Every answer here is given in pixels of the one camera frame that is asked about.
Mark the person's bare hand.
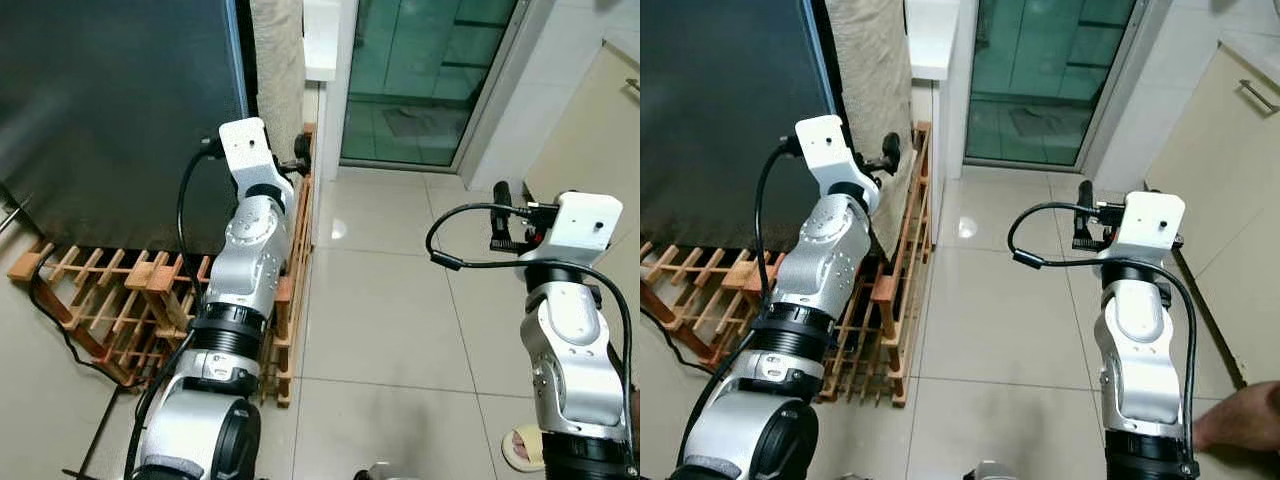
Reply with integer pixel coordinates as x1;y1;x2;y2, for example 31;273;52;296
1193;380;1280;453

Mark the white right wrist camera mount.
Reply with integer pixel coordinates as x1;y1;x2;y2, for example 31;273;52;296
1112;190;1187;263
540;192;624;253

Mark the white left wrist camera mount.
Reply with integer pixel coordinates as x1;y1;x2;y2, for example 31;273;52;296
795;114;879;206
218;117;293;199

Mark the beige cabinet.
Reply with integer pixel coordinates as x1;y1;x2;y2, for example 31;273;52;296
524;38;641;301
1145;40;1280;386

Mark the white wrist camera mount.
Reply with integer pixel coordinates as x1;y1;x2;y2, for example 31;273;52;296
540;192;624;253
218;117;293;199
1112;190;1187;263
795;114;879;206

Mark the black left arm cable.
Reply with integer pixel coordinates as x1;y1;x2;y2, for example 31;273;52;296
755;138;801;301
176;138;226;291

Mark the white kitchen countertop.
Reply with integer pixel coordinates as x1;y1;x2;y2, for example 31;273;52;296
303;0;341;83
906;0;961;81

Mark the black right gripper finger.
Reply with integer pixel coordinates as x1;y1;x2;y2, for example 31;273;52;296
490;180;514;253
1073;180;1094;250

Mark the beige slipper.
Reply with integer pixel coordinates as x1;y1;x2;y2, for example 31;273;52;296
500;424;547;473

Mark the green glass sliding door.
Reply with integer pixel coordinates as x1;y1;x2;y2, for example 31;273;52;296
340;0;523;173
965;0;1141;169

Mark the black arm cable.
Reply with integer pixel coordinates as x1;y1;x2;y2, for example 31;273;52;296
176;138;226;291
1007;202;1199;451
755;138;801;301
425;203;637;461

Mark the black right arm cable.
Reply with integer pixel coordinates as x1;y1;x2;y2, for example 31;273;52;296
425;203;637;461
1007;202;1199;451

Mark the black floor cable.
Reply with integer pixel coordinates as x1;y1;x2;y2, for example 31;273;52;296
28;272;136;391
640;305;701;366

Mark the wooden wine rack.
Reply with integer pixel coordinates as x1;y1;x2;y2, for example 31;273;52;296
8;122;317;408
640;120;933;408

